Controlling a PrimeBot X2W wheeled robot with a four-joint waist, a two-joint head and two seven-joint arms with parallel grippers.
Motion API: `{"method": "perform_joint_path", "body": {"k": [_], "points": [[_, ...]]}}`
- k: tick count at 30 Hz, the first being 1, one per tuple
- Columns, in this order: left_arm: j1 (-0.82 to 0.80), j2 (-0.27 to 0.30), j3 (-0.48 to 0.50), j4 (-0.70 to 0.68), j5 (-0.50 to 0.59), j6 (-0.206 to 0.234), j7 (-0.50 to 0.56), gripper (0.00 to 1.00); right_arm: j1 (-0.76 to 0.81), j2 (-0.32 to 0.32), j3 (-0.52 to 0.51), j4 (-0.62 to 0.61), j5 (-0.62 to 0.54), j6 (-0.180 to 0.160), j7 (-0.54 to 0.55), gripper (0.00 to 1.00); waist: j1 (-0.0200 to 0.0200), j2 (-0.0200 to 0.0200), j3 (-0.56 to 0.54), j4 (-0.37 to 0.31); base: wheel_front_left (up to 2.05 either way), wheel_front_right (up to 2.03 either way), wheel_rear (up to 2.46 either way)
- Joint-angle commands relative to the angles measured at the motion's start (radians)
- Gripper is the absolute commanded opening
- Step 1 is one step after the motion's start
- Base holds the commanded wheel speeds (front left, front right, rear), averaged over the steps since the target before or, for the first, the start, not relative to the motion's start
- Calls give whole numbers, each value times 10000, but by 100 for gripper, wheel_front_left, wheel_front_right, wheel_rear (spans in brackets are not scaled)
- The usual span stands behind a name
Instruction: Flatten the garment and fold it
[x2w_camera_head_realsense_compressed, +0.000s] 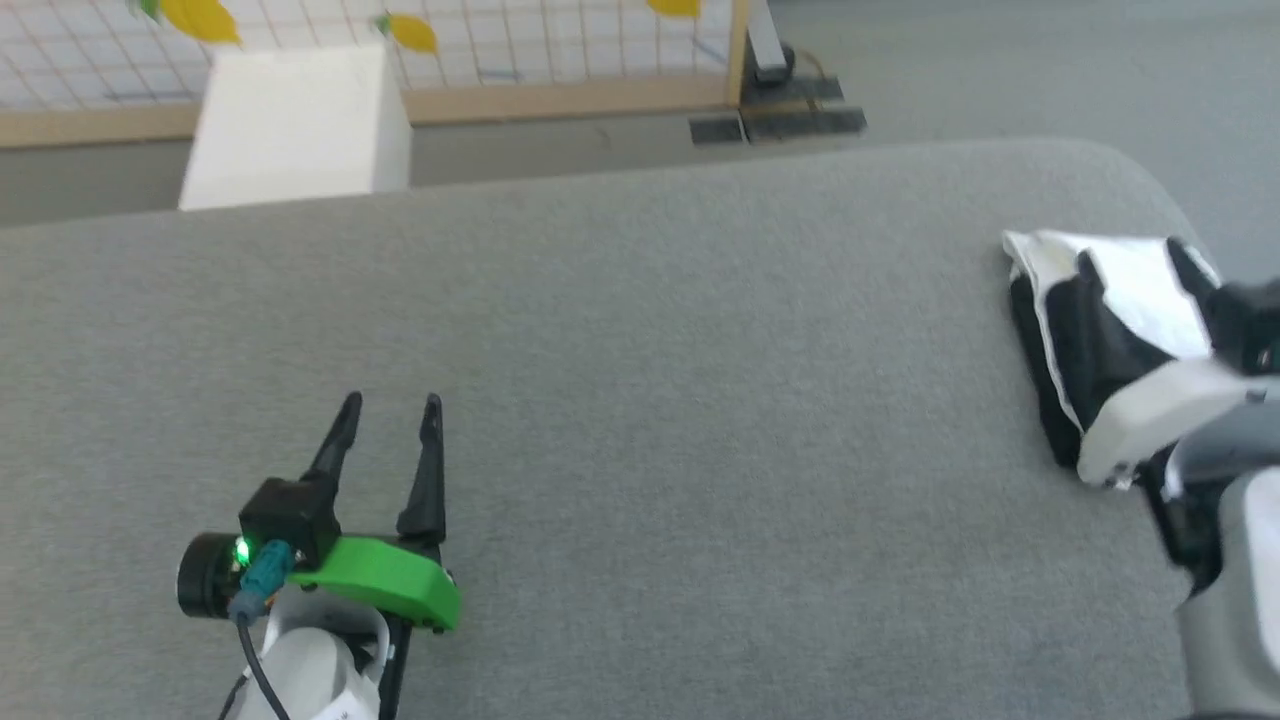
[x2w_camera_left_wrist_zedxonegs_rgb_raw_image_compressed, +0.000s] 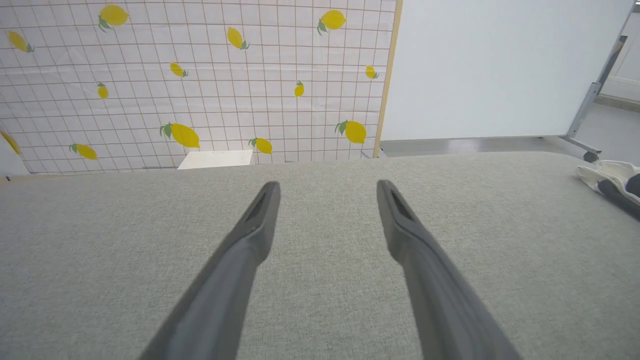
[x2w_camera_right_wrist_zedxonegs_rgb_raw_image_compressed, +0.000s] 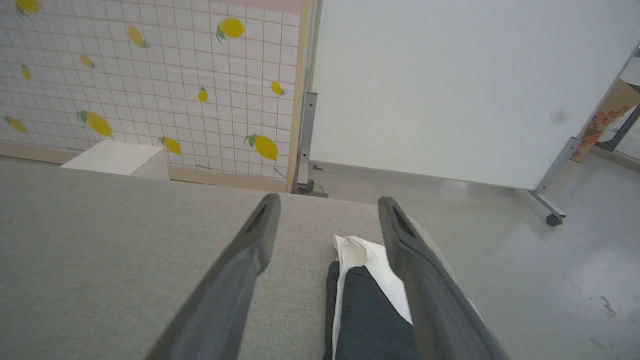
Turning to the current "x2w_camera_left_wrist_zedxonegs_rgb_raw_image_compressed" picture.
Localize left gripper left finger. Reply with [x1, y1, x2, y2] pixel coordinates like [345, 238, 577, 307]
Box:
[139, 181, 282, 360]

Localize lemon print partition panel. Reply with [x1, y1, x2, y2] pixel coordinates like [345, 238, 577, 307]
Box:
[0, 0, 404, 176]

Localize white and black shirt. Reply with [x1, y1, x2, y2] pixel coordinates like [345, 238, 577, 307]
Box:
[574, 159, 640, 222]

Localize white box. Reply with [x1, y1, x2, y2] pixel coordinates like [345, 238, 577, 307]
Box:
[177, 149, 255, 171]

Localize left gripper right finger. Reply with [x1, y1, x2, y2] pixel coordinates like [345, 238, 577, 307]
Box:
[376, 179, 522, 360]

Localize white partition board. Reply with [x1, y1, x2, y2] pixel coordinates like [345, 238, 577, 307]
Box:
[380, 0, 637, 143]

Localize grey metal board stand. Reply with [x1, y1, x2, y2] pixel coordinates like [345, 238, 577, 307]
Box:
[556, 0, 640, 164]

